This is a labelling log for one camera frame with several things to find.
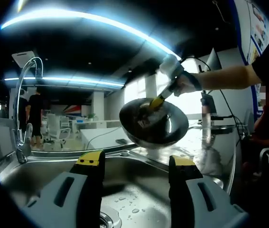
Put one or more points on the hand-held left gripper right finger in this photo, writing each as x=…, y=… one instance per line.
x=219, y=209

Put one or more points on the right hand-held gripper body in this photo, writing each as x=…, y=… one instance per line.
x=171, y=66

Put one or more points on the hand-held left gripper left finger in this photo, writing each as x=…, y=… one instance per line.
x=53, y=202

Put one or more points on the stainless steel bowl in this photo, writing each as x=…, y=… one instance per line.
x=172, y=137

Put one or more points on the stainless steel sink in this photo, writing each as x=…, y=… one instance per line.
x=136, y=171

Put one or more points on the metal sink drain strainer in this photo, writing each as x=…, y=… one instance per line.
x=109, y=217

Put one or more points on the round sink hole cover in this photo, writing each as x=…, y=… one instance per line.
x=124, y=153

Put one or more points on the person's right hand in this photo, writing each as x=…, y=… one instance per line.
x=188, y=83

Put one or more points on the narrow bright window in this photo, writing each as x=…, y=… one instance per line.
x=134, y=97

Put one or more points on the small dark monitor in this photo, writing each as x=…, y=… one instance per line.
x=209, y=103

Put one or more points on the black smartphone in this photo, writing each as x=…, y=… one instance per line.
x=121, y=141

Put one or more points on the clear plastic bottle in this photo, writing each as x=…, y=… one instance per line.
x=206, y=126

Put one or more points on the chrome gooseneck faucet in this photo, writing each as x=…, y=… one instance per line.
x=20, y=148

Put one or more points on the small green potted plant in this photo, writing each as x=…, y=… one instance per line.
x=92, y=116

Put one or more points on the white desk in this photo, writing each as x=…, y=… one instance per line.
x=101, y=140

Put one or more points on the white office chair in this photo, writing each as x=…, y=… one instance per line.
x=64, y=121
x=53, y=126

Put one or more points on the grey partition panel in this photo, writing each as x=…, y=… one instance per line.
x=0, y=140

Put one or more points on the short ceiling light strip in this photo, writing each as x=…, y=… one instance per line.
x=77, y=82

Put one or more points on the long curved ceiling light strip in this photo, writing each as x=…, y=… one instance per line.
x=89, y=14

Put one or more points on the white ceiling air conditioner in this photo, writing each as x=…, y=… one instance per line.
x=24, y=58

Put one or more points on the red blue wall banner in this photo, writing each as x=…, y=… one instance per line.
x=73, y=109

